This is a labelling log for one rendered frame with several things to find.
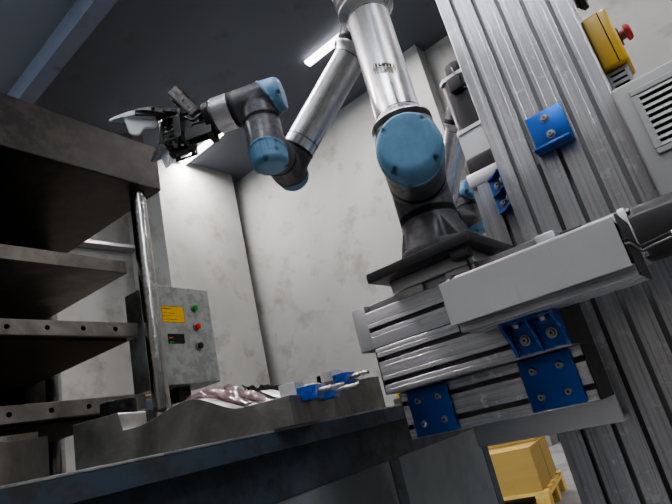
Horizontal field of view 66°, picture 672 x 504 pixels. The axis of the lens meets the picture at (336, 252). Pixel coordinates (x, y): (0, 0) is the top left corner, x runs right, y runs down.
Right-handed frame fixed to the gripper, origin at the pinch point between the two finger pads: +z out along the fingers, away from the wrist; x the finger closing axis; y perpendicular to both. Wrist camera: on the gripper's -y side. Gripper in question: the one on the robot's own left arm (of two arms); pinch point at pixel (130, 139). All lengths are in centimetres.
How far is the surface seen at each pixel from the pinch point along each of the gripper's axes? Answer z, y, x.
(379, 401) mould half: -30, 55, 68
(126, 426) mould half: 16, 56, 20
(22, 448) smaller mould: 14, 62, -9
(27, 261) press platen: 67, -9, 43
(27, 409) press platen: 65, 37, 45
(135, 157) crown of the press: 42, -56, 64
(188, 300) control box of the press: 45, -10, 105
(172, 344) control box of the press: 50, 10, 97
